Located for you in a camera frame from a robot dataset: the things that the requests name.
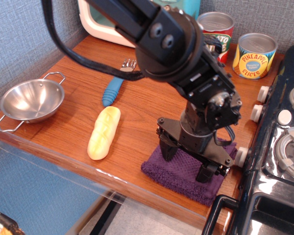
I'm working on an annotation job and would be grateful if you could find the blue handled fork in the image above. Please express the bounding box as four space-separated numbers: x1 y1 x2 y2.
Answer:
102 59 137 107

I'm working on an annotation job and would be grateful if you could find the small steel bowl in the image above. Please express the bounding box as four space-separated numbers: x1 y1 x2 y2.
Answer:
0 71 66 132

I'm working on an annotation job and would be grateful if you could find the black toy stove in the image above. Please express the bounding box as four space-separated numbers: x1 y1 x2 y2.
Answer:
202 45 294 235

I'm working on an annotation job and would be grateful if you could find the pineapple slices can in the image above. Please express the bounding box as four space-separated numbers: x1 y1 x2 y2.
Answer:
232 33 278 80

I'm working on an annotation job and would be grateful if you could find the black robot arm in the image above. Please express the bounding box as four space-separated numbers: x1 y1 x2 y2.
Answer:
89 0 242 183

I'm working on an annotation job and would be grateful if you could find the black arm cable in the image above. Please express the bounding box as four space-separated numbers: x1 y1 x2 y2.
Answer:
41 0 145 81

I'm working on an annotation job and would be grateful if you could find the tomato sauce can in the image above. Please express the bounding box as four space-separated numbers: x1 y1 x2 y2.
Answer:
197 12 234 64

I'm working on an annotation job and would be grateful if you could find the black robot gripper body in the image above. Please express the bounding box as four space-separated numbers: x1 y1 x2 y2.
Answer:
156 115 235 176

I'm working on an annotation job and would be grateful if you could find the purple cloth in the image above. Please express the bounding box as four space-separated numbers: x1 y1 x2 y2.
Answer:
141 146 224 206

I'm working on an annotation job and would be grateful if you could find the yellow toy bread loaf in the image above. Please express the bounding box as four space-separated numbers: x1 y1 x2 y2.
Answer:
87 106 121 161

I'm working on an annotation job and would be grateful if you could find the teal toy microwave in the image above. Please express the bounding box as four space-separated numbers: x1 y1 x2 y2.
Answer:
77 0 201 48

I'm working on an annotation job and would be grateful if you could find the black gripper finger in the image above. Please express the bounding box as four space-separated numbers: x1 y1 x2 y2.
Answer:
159 137 179 161
196 163 219 183

